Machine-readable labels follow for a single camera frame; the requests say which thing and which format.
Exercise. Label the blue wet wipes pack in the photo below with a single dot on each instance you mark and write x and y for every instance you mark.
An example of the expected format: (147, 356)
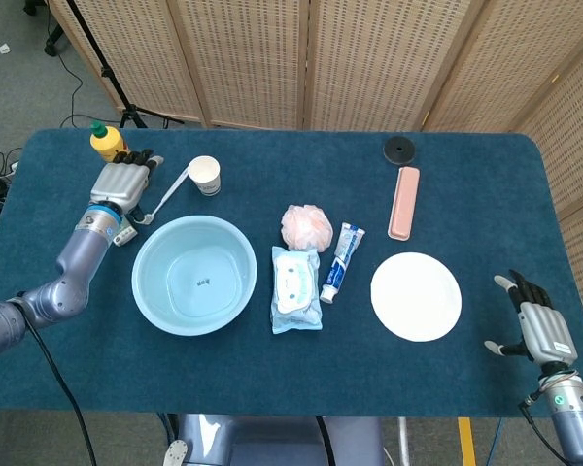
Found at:
(294, 291)

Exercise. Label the yellow bottle with green cap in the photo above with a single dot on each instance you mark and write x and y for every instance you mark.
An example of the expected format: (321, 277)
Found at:
(106, 143)

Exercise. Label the dark blue table cloth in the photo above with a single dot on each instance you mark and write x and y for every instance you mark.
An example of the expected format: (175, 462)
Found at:
(272, 378)

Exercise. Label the white paper plate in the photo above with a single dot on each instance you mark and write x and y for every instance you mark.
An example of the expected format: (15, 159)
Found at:
(415, 296)

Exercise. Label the white paper cup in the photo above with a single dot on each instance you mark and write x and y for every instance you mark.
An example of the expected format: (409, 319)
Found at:
(208, 182)

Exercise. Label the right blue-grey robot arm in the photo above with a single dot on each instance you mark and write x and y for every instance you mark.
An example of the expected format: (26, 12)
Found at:
(573, 422)

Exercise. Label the wicker folding screen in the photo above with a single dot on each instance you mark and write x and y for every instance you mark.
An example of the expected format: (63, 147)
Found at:
(252, 58)

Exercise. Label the light blue plastic basin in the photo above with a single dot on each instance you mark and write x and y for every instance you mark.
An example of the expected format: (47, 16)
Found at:
(155, 291)

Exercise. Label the pink bath loofah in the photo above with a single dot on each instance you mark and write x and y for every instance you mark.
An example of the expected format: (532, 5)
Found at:
(303, 228)

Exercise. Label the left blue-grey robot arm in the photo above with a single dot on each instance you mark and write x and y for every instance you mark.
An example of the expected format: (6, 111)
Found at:
(78, 257)

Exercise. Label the black wheeled stand base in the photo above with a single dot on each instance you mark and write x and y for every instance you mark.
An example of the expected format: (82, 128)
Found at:
(53, 43)

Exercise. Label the white toothbrush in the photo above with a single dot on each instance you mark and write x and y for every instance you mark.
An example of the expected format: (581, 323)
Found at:
(170, 191)

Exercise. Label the black round disc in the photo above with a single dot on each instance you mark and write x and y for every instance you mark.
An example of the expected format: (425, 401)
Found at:
(393, 153)

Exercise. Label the blue white toothpaste tube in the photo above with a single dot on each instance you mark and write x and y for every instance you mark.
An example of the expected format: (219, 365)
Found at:
(340, 264)

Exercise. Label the black tripod stand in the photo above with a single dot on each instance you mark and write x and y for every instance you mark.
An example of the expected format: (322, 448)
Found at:
(108, 73)

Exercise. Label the pink toothbrush case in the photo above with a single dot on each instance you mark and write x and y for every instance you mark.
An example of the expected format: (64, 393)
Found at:
(404, 204)

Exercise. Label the blue-grey robot torso base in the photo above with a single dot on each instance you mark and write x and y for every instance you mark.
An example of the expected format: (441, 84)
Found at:
(272, 437)

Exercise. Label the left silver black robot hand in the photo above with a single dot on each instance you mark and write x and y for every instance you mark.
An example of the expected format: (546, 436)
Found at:
(119, 184)

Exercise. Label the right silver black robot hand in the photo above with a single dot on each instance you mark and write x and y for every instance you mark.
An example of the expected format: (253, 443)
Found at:
(546, 330)

